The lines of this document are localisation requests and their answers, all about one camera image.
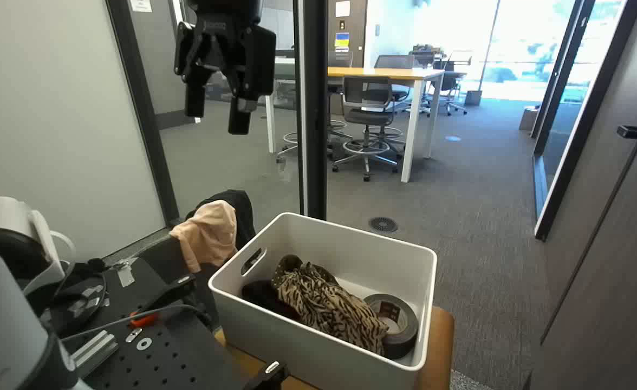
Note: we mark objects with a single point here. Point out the cardboard box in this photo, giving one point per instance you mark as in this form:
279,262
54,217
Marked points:
530,118

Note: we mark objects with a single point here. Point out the leopard print cloth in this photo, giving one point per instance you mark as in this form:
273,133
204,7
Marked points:
325,304

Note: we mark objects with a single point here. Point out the white plastic storage box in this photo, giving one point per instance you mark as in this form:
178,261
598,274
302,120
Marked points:
310,346

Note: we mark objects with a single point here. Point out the black perforated board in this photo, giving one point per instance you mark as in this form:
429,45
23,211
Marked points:
168,358

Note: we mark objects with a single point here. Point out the glass door frame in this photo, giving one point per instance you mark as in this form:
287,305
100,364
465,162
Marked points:
561,187

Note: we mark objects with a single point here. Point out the wooden door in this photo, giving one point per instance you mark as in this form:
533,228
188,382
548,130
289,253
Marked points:
608,187

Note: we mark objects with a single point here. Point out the wooden top desk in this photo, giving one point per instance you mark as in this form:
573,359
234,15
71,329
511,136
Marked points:
387,73

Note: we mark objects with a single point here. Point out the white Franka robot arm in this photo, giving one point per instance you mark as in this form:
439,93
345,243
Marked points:
1,326

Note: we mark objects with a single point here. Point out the black office chair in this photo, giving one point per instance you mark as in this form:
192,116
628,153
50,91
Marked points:
435,67

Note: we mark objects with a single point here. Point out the silver aluminium bar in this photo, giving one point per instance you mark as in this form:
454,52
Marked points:
92,348

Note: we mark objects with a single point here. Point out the round floor outlet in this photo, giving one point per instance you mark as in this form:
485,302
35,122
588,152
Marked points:
385,224

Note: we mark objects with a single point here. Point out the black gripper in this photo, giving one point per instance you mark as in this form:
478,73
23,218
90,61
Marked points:
223,35

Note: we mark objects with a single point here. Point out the grey tape roll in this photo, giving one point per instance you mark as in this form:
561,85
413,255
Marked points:
397,317

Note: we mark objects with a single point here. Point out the black glass wall post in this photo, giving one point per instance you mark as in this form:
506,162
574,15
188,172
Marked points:
310,109

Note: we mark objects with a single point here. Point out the black slanted wall frame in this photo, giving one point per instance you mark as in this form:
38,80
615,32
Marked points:
146,116

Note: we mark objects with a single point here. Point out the wall poster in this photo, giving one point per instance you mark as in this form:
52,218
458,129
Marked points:
340,32

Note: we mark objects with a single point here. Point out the beige cloth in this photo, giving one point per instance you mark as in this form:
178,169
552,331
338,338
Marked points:
204,235

